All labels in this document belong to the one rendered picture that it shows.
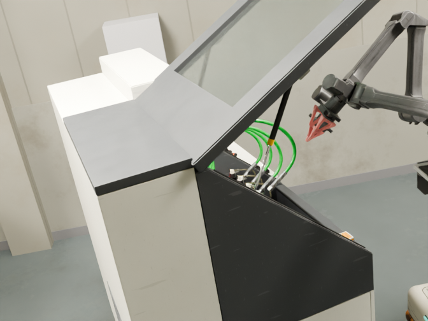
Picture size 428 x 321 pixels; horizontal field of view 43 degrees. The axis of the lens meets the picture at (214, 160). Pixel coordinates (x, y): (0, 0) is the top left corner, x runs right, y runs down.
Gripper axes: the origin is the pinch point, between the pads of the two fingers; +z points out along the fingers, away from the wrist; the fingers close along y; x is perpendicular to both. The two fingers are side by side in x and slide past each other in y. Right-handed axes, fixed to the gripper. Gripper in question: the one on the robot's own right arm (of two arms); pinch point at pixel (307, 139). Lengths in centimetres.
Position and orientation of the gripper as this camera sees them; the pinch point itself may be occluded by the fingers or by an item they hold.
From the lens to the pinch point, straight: 222.2
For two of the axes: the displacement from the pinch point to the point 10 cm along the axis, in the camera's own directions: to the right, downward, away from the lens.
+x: 1.3, 3.9, -9.1
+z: -5.9, 7.7, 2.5
